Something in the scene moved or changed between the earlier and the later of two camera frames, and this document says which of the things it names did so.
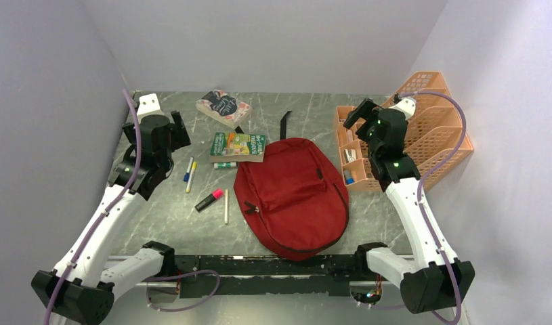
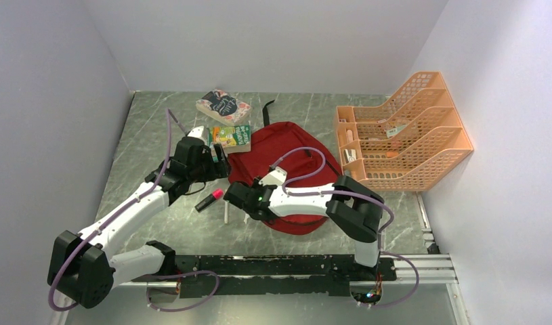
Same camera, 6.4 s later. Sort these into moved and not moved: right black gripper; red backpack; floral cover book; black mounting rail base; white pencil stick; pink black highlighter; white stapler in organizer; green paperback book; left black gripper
Moved: green paperback book; right black gripper; left black gripper; red backpack
Not moved: white pencil stick; floral cover book; black mounting rail base; pink black highlighter; white stapler in organizer
